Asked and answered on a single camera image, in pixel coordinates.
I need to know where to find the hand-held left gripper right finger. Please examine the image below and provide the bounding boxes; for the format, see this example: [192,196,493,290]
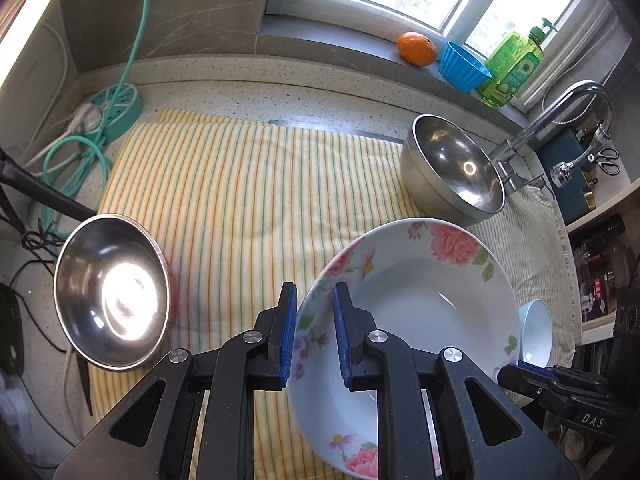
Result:
[332,281,581,480]

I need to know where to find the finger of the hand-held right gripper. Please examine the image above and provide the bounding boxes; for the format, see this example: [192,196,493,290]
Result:
[497,361,561,401]

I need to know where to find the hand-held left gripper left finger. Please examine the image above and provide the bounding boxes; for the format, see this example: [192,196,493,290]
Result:
[52,281,300,480]

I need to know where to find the light blue bowl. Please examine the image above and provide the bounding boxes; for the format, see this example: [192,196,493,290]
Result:
[517,298,554,367]

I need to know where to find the rose-print white plate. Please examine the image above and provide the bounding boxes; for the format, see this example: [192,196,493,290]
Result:
[286,218,521,478]

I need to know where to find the large steel bowl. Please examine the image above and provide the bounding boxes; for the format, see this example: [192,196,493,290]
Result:
[400,114,507,222]

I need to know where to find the red printed box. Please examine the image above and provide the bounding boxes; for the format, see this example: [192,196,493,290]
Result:
[580,280,622,317]

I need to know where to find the yellow striped cloth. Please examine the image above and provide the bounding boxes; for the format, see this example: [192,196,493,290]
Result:
[85,107,583,480]

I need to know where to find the blue-grey knife block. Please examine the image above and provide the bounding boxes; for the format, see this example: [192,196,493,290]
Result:
[537,127,598,226]

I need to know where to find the wooden shelf unit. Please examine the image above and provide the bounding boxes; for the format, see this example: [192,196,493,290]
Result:
[565,180,640,346]

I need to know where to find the kitchen scissors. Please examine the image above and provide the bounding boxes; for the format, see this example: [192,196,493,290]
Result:
[589,146,622,176]

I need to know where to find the chrome faucet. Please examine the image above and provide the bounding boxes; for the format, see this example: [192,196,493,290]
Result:
[487,80,615,196]

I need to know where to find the round teal power strip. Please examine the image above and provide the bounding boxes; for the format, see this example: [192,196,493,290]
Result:
[75,84,145,142]

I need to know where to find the white plug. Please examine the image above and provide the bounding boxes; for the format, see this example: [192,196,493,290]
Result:
[74,104,109,134]

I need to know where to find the blue fluted cup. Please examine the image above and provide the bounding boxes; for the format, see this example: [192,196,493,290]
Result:
[439,41,493,93]

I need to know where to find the orange fruit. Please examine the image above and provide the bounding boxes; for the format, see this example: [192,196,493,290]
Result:
[397,31,437,67]

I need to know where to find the green dish soap bottle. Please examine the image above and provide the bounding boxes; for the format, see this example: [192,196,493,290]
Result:
[475,17,558,111]

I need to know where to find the teal power cable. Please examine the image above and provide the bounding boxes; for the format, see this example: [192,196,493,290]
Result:
[42,0,153,241]

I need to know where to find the white power cable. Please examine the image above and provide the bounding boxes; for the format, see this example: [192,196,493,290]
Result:
[20,24,70,171]

